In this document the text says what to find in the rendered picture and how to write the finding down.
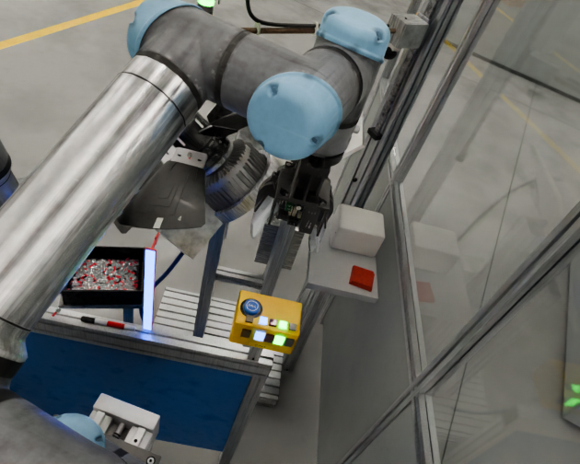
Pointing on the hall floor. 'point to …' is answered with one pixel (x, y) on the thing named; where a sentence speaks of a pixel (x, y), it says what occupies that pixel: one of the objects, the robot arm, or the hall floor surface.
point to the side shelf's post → (306, 329)
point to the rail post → (241, 418)
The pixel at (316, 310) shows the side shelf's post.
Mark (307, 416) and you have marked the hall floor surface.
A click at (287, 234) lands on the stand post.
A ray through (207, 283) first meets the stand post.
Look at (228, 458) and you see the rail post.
